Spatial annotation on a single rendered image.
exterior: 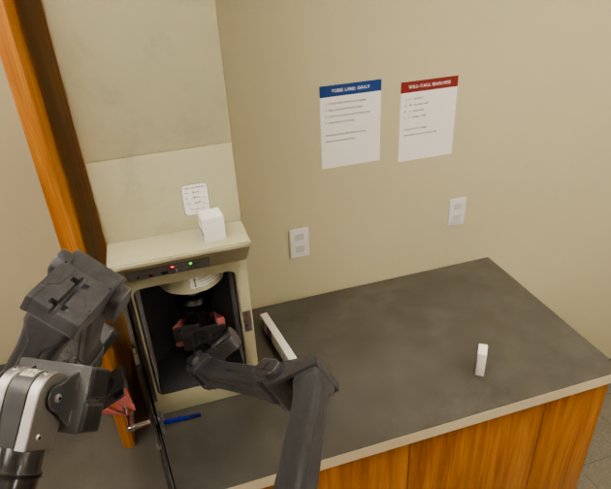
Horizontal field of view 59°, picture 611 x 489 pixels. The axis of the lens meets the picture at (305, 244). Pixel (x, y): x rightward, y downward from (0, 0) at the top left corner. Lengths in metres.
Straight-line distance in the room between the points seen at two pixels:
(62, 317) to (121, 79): 0.62
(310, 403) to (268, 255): 1.06
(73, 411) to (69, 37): 0.78
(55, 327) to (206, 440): 0.91
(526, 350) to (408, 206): 0.64
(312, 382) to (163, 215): 0.57
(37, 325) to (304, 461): 0.41
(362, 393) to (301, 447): 0.81
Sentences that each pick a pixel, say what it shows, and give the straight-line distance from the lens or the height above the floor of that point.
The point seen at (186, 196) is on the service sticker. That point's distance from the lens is 1.31.
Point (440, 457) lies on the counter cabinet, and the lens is 1.77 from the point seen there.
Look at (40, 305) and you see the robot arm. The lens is 0.75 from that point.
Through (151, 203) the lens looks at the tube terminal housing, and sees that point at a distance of 1.31.
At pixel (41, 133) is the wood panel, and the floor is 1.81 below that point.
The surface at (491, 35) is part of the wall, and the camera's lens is 2.01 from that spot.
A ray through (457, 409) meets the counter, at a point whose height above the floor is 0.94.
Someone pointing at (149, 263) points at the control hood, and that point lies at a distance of 1.25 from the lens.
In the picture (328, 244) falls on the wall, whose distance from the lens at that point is 1.99.
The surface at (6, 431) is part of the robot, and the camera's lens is 0.62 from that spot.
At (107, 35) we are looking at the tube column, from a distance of 1.21.
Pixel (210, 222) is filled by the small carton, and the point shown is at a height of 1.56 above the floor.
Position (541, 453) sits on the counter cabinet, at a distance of 2.04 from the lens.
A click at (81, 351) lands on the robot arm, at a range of 1.04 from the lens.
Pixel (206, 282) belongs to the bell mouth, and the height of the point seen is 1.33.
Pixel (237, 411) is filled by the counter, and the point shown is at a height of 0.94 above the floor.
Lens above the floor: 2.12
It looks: 30 degrees down
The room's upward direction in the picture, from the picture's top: 3 degrees counter-clockwise
